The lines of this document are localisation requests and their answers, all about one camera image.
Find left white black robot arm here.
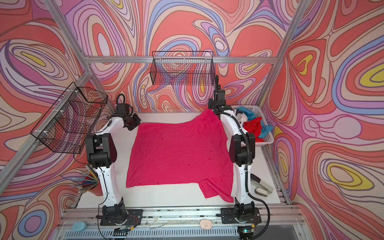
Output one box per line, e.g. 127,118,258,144
85,94,141,229

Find magenta pink t shirt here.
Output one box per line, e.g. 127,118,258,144
126,109,234,203

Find black wire basket wall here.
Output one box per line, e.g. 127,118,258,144
30,83,108,154
150,50,216,86

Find black wire basket left wall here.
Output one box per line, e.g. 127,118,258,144
30,83,108,154

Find red pencil cup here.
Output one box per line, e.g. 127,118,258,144
65,165,103,197

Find teal t shirt in basket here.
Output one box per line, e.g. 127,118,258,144
235,105,274,139

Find red t shirt in basket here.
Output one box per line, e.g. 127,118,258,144
243,117,264,143

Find white plastic laundry basket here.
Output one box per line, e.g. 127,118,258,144
233,104,275,147

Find grey stapler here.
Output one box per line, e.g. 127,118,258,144
251,174,274,197

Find pink round disc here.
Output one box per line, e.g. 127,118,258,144
200,219,213,230

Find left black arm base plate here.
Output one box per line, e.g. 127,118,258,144
100,209,144,226

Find black wire basket back wall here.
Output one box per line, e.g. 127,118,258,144
150,50,216,86

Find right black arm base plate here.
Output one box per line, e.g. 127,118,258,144
217,208,262,225

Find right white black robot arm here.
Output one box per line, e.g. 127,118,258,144
209,75,255,223

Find light blue round disc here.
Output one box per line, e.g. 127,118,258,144
71,222,87,232

